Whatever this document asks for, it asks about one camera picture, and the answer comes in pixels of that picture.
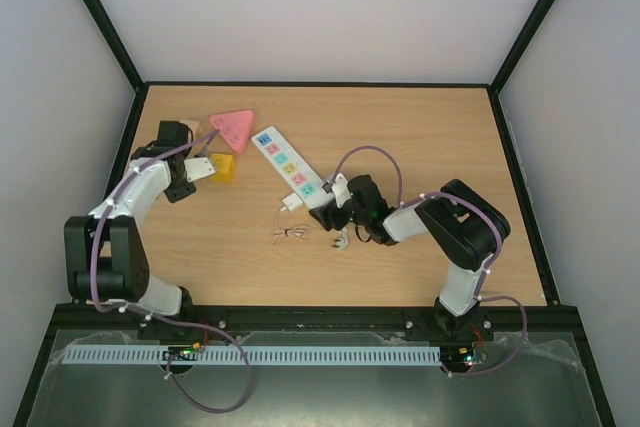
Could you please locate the white power strip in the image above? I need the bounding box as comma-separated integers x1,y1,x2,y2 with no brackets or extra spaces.
251,126,334,209

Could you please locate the pink USB cable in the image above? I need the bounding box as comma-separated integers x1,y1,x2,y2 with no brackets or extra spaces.
271,209,311,247

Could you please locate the white USB charger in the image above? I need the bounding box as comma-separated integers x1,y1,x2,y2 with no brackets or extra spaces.
280,193,304,212

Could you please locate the yellow cube socket adapter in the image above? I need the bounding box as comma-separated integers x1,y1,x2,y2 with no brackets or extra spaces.
209,153,236,183

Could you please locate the beige cube socket adapter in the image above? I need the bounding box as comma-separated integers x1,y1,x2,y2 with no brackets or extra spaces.
179,119,201,140

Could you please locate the pink triangular socket adapter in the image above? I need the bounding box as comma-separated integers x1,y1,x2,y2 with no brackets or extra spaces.
209,110,256,154

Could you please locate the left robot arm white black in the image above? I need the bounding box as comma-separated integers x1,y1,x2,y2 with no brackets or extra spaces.
63,121,196,317

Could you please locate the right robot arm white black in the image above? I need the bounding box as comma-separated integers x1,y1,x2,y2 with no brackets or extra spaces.
309,174,511,339

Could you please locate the white power strip cord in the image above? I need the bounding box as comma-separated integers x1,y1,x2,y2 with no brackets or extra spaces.
329,226,351,251

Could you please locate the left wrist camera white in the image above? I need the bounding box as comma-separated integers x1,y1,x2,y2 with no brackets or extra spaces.
185,157,216,183

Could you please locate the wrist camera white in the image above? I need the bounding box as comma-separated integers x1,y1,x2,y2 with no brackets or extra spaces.
323,173,351,208
185,157,216,183

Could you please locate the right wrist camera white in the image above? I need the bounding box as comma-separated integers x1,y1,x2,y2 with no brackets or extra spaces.
323,173,351,208

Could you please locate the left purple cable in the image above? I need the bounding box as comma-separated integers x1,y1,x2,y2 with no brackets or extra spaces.
91,129,254,412

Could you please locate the light blue slotted cable duct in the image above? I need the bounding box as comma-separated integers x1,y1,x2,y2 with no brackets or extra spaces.
62,345,441,367

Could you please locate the black frame rail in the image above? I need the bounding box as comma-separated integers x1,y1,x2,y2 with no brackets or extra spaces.
49,304,584,343

